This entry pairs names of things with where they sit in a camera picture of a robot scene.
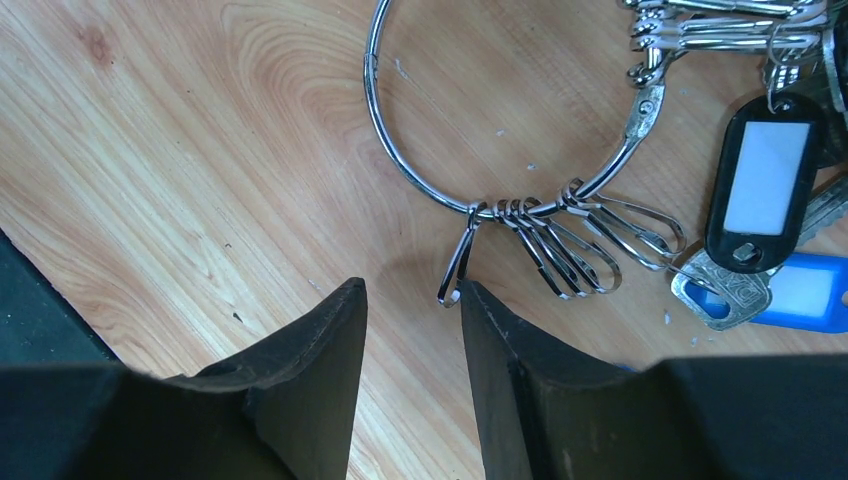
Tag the black key tag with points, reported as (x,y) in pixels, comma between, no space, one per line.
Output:
(765,176)

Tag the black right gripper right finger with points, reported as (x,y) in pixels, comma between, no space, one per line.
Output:
(546,410)

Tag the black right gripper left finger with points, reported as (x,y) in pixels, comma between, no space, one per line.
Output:
(282,408)

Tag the silver keys bunch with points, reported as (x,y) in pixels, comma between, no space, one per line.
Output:
(790,35)

